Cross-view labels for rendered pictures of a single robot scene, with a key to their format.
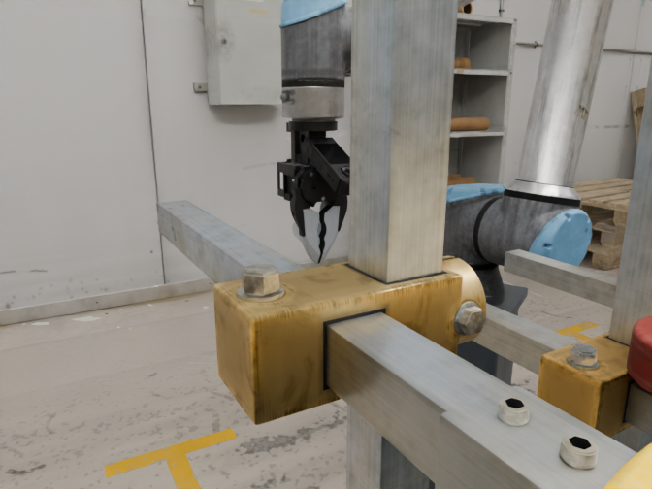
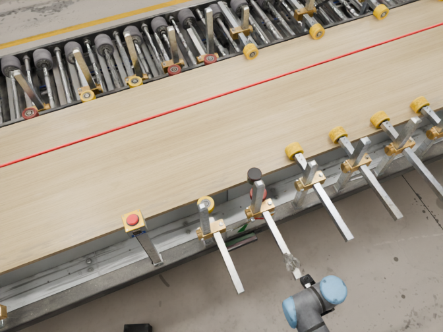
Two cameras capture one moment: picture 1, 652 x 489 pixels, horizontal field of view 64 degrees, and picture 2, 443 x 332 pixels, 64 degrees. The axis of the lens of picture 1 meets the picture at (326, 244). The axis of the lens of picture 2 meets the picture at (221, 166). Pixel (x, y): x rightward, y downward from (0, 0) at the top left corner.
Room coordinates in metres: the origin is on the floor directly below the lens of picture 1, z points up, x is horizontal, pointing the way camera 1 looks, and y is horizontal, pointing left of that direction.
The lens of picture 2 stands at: (1.07, -0.30, 2.41)
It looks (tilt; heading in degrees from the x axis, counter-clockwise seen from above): 59 degrees down; 189
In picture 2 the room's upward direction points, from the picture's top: 2 degrees counter-clockwise
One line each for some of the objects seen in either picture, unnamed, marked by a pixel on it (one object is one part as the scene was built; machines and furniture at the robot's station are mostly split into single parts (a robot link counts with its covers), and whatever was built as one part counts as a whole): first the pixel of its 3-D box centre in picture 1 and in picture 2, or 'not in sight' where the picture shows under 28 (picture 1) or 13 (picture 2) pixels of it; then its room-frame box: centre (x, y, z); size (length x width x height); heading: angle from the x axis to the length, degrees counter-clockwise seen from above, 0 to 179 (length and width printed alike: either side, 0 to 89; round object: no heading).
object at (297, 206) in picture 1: (306, 206); not in sight; (0.75, 0.03, 0.91); 0.05 x 0.02 x 0.09; 121
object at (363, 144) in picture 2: not in sight; (349, 168); (0.14, 0.18, 0.92); 0.04 x 0.04 x 0.48; 30
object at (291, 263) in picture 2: not in sight; (291, 261); (0.61, -0.08, 0.87); 0.09 x 0.07 x 0.02; 30
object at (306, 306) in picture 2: not in sight; (303, 309); (0.85, -0.07, 1.14); 0.12 x 0.12 x 0.09; 33
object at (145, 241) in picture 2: not in sight; (148, 246); (0.64, -0.70, 0.93); 0.05 x 0.05 x 0.45; 30
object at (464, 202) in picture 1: (472, 220); not in sight; (1.21, -0.35, 0.79); 0.17 x 0.15 x 0.18; 33
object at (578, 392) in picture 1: (624, 377); (259, 209); (0.37, -0.23, 0.85); 0.14 x 0.06 x 0.05; 120
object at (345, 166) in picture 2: not in sight; (355, 163); (0.12, 0.20, 0.95); 0.14 x 0.06 x 0.05; 120
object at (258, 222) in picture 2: not in sight; (250, 225); (0.42, -0.27, 0.75); 0.26 x 0.01 x 0.10; 120
